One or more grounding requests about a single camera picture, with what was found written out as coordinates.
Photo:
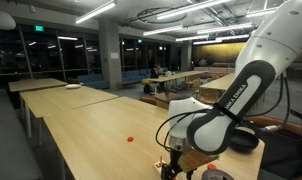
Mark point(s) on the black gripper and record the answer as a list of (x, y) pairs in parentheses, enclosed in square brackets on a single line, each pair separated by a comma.
[(176, 157)]

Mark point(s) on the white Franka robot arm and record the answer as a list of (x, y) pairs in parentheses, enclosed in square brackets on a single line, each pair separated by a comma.
[(257, 50)]

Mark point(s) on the wooden peg rack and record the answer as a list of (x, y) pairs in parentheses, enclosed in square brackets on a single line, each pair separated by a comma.
[(158, 164)]

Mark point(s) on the orange disc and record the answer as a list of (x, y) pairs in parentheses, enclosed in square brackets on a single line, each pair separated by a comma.
[(130, 139), (211, 166)]

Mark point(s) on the black bowl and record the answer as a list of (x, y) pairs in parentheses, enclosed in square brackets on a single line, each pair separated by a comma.
[(246, 141)]

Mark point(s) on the brown chair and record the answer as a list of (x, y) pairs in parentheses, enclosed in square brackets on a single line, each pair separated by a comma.
[(147, 100)]

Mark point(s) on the wooden table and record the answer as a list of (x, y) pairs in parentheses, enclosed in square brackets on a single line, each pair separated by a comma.
[(177, 76), (219, 83), (34, 84), (64, 100)]

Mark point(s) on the yellow stool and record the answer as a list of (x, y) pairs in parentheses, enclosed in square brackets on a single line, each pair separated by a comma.
[(146, 81)]

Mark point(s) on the seated person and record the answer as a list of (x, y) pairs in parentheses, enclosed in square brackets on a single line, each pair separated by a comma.
[(155, 71)]

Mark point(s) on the blue sofa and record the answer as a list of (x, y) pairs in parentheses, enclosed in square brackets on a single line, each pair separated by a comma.
[(134, 76), (92, 81)]

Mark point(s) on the brown leather chair backrest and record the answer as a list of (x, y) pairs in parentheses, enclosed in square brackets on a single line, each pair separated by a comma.
[(287, 125)]

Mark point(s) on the concrete column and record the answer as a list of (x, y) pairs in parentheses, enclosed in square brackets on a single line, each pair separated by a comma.
[(109, 66)]

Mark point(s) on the white plate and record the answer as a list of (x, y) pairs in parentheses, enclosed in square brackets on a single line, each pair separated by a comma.
[(73, 86)]

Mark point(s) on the green exit sign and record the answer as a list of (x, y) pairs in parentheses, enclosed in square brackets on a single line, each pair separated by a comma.
[(39, 28)]

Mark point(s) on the white globe pendant lamp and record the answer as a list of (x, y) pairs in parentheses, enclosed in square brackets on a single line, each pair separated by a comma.
[(2, 20)]

